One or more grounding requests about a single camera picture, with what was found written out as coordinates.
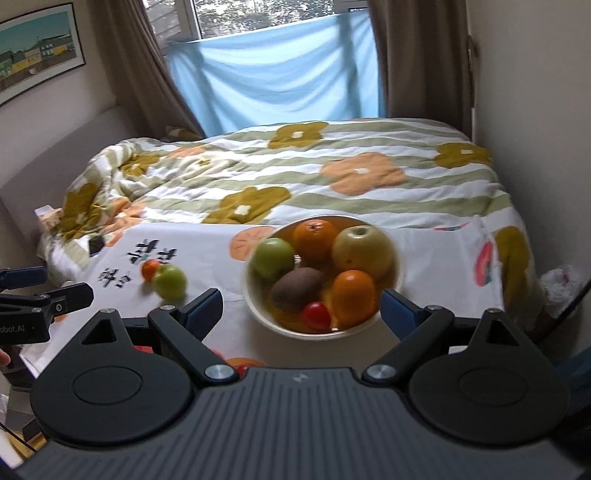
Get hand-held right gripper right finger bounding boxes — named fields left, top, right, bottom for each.
left=362, top=288, right=555, bottom=388

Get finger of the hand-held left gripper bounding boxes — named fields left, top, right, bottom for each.
left=0, top=282, right=95, bottom=322
left=0, top=267, right=49, bottom=292

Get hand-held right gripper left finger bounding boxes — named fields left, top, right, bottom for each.
left=76, top=288, right=238, bottom=388

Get green apple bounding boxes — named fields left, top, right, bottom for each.
left=154, top=264, right=188, bottom=299
left=250, top=237, right=296, bottom=281

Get orange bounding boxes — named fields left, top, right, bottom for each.
left=331, top=270, right=377, bottom=326
left=292, top=219, right=340, bottom=265

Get cream bowl with yellow print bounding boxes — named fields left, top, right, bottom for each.
left=243, top=215, right=405, bottom=341

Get large yellow apple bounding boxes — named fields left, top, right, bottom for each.
left=331, top=224, right=394, bottom=279

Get small red tomato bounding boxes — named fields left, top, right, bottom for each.
left=302, top=301, right=332, bottom=333

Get brown kiwi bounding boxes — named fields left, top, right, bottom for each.
left=270, top=267, right=325, bottom=313

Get white persimmon print tablecloth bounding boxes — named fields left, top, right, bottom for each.
left=21, top=215, right=514, bottom=376

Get grey bed headboard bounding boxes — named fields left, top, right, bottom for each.
left=0, top=106, right=141, bottom=208

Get floral striped quilt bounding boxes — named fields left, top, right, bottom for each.
left=39, top=117, right=540, bottom=319

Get white plastic bag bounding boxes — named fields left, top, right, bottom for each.
left=538, top=265, right=585, bottom=306

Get floral pillow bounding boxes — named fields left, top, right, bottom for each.
left=161, top=126, right=204, bottom=142

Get brown curtain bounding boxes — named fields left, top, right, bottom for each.
left=367, top=0, right=477, bottom=139
left=83, top=0, right=206, bottom=140

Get light blue window cloth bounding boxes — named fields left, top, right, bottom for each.
left=165, top=11, right=387, bottom=138

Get window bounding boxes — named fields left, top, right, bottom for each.
left=142, top=0, right=370, bottom=43

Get framed wall poster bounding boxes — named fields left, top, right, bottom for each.
left=0, top=2, right=88, bottom=108

